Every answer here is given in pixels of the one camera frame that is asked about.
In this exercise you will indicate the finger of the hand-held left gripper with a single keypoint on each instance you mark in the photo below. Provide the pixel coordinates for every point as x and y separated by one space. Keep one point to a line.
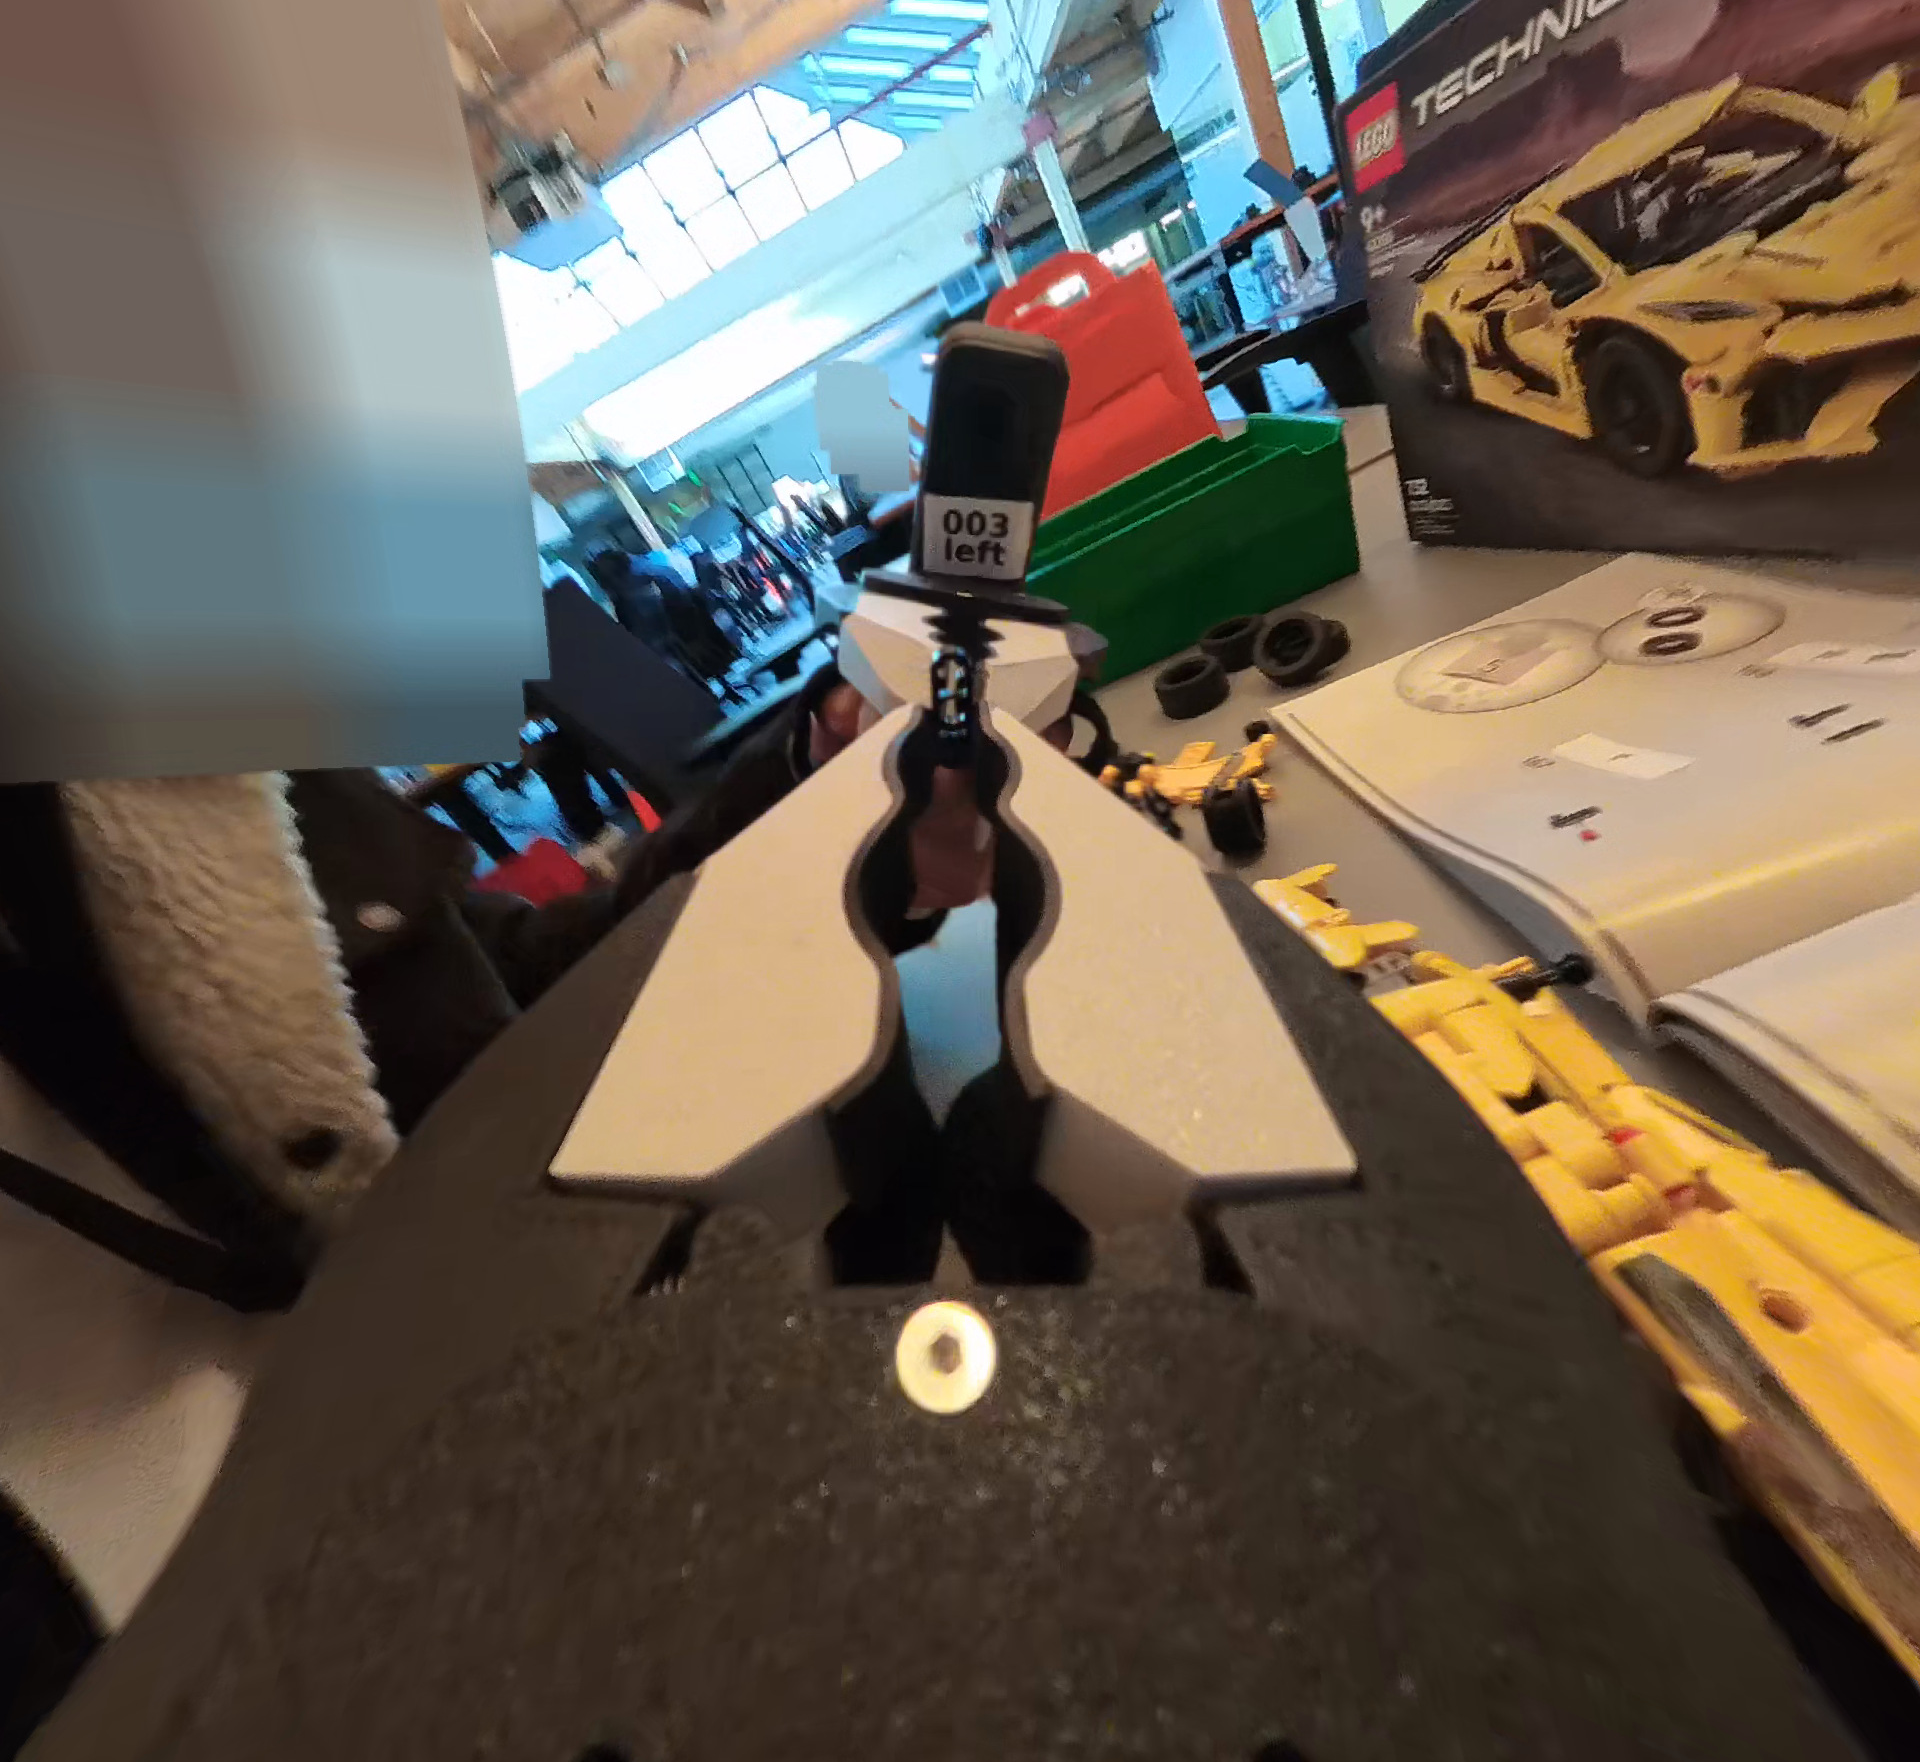
877 652
1035 673

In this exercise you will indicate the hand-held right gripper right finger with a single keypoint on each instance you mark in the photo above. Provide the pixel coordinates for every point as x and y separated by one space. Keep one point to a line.
1170 1027

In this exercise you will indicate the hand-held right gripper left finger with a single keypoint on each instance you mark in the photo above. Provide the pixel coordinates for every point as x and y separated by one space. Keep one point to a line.
736 1027

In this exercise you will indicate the black beam piece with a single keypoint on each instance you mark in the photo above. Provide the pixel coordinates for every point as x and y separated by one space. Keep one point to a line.
954 697

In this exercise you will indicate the green plastic bin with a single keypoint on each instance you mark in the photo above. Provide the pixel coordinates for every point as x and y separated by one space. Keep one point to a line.
1199 532

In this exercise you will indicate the person's left forearm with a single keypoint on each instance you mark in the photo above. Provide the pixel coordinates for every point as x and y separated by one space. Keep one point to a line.
721 816

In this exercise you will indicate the person's left hand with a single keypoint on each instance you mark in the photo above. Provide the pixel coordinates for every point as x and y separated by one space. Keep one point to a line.
944 848

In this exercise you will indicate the red plastic bin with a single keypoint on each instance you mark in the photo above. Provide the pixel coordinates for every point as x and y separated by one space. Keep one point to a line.
1125 368

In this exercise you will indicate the pile of yellow black pieces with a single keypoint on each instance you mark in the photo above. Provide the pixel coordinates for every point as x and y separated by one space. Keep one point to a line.
1170 780

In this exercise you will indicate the yellow toy car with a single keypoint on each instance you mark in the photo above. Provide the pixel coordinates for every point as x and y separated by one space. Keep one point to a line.
1652 1191

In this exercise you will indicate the person's fleece-lined jacket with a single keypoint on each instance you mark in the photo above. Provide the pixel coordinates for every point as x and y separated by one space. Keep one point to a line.
195 967

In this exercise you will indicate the instruction booklet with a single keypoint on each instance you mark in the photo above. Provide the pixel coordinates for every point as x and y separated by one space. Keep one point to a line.
1725 816

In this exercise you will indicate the toy car set box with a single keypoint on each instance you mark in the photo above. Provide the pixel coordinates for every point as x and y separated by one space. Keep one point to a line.
1652 261

